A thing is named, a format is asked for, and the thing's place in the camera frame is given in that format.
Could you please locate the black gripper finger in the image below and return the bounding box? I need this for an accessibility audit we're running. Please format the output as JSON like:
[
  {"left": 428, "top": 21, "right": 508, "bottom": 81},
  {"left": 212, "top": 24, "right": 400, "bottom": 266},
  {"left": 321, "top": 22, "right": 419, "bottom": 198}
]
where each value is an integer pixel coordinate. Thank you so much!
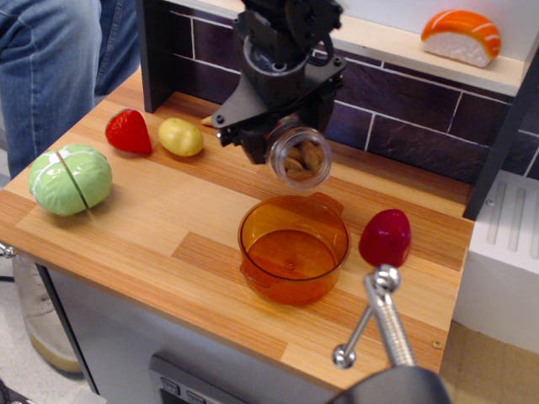
[
  {"left": 238, "top": 125, "right": 274, "bottom": 165},
  {"left": 298, "top": 94, "right": 335, "bottom": 133}
]

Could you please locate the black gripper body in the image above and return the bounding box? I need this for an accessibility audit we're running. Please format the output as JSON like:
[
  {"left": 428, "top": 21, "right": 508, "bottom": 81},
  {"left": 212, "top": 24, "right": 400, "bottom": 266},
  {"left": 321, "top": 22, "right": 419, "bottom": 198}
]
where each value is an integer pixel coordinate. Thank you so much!
[{"left": 212, "top": 37, "right": 345, "bottom": 146}]

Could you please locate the clear almond jar red label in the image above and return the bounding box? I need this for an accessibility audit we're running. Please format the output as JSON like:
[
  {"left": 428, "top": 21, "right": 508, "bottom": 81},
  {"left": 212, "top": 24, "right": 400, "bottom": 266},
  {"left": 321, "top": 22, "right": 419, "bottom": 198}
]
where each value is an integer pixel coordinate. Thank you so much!
[{"left": 265, "top": 120, "right": 332, "bottom": 190}]

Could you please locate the orange transparent plastic pot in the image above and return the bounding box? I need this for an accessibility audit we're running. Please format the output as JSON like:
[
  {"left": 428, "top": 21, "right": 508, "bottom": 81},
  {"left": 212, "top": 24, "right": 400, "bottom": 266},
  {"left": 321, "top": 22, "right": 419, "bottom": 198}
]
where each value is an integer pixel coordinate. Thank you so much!
[{"left": 237, "top": 193, "right": 351, "bottom": 306}]

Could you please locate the toy ice cream cone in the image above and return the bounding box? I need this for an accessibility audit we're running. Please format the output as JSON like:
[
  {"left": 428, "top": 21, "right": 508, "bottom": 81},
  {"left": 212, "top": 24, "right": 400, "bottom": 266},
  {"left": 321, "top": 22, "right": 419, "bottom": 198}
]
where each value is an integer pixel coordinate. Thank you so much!
[{"left": 200, "top": 115, "right": 215, "bottom": 128}]

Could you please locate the light wooden shelf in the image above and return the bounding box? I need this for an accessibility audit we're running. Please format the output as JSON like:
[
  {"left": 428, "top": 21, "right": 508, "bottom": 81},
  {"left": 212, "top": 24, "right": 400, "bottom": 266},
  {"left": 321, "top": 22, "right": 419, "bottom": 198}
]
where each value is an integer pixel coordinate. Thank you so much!
[{"left": 163, "top": 0, "right": 527, "bottom": 98}]

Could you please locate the dark shelf left support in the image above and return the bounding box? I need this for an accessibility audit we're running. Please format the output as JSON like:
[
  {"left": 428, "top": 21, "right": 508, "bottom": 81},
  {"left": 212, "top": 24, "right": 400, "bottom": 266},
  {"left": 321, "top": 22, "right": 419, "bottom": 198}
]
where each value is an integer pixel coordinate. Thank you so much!
[{"left": 136, "top": 0, "right": 174, "bottom": 113}]

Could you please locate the red toy strawberry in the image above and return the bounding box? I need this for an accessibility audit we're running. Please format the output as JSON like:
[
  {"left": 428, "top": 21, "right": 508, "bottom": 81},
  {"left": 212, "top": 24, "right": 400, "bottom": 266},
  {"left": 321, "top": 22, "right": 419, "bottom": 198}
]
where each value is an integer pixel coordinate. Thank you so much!
[{"left": 105, "top": 109, "right": 152, "bottom": 154}]

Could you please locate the dark red toy egg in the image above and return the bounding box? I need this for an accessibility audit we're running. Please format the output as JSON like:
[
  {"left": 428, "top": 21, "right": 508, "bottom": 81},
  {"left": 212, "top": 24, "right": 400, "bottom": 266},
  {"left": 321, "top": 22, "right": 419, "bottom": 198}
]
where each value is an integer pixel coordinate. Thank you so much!
[{"left": 359, "top": 209, "right": 412, "bottom": 268}]

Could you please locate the toy salmon sushi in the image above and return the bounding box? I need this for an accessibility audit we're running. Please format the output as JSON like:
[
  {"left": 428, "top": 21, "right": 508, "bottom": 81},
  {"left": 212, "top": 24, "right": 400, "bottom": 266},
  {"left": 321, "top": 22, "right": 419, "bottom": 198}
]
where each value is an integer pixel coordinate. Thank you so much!
[{"left": 421, "top": 9, "right": 502, "bottom": 67}]

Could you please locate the green toy cabbage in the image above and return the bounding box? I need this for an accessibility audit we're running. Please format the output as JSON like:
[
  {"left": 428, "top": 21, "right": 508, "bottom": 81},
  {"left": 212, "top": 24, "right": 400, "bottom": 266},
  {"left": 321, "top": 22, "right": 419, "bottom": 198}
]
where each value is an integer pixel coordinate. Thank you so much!
[{"left": 29, "top": 144, "right": 113, "bottom": 216}]

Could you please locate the person in blue jeans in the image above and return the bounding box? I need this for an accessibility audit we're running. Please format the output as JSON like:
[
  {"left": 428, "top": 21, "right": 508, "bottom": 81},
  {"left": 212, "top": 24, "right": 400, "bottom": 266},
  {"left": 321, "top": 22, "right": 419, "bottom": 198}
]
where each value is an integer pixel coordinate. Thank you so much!
[{"left": 1, "top": 1, "right": 140, "bottom": 177}]

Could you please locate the grey cabinet with control panel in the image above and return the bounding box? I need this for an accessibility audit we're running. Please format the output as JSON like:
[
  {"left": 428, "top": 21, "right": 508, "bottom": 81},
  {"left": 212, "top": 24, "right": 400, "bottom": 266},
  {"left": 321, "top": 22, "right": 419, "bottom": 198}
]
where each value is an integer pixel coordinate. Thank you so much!
[{"left": 38, "top": 266, "right": 337, "bottom": 403}]

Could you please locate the white ribbed appliance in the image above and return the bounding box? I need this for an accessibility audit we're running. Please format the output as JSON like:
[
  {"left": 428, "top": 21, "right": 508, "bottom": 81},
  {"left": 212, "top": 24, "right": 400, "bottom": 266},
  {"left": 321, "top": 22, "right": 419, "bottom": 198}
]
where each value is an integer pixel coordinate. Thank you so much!
[{"left": 453, "top": 171, "right": 538, "bottom": 353}]

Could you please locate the small metal knob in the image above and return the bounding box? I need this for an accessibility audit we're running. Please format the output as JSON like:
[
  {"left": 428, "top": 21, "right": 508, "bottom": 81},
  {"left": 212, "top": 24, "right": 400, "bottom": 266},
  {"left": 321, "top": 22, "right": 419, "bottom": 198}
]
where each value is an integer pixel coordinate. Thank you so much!
[{"left": 0, "top": 243, "right": 17, "bottom": 259}]

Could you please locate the beige shoe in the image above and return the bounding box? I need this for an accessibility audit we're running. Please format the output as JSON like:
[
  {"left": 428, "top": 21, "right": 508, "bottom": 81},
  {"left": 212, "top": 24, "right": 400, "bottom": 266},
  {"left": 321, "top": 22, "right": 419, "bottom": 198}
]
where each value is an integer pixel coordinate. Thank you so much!
[{"left": 13, "top": 257, "right": 82, "bottom": 374}]

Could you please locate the dark shelf side post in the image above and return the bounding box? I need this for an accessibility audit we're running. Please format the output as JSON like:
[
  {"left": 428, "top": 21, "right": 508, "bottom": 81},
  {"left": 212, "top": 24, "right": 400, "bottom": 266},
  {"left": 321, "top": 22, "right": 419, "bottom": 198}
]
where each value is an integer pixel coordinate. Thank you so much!
[{"left": 463, "top": 37, "right": 538, "bottom": 221}]

